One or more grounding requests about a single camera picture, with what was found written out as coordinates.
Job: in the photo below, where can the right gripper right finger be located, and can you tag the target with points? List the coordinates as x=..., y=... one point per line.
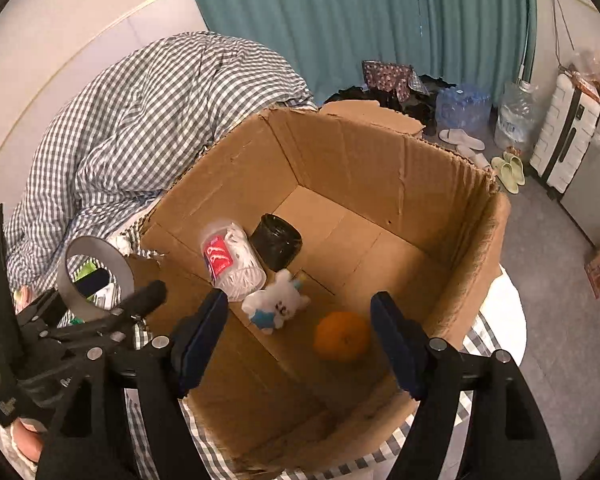
x=507, y=437

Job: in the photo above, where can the green slippers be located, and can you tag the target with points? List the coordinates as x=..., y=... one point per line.
x=510, y=170

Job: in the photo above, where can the pack of water bottles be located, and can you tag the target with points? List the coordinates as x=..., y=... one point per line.
x=464, y=107

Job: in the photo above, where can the orange fruit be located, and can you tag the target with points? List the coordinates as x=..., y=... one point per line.
x=342, y=337

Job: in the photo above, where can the white blue plush toy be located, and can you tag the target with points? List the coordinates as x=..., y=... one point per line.
x=268, y=309

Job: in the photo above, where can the grey tape roll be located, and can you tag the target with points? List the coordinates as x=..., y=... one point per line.
x=75, y=294

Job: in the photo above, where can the brown cardboard box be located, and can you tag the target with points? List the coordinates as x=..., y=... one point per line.
x=352, y=151

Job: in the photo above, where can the teal curtain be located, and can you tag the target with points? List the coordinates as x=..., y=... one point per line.
x=482, y=42

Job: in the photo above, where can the white slippers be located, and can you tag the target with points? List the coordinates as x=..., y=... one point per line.
x=467, y=146

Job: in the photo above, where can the floral dark bag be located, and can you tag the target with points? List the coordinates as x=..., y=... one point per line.
x=389, y=77

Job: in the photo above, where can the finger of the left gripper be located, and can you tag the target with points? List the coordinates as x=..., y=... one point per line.
x=50, y=308
x=120, y=319

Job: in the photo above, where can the black round container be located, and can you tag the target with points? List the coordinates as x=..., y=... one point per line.
x=276, y=242

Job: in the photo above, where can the gingham duvet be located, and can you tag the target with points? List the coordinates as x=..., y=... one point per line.
x=130, y=133

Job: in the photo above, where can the green wet wipes pack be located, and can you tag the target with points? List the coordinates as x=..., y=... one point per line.
x=87, y=272

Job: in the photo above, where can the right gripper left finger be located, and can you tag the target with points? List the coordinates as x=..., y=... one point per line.
x=89, y=437

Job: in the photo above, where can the large water jug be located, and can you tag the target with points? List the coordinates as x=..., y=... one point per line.
x=518, y=119

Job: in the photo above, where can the person left hand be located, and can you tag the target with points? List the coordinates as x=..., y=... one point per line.
x=29, y=442

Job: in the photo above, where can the gingham bed sheet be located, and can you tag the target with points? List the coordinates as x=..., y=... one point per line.
x=269, y=401

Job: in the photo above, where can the white suitcase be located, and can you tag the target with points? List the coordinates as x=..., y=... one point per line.
x=565, y=135

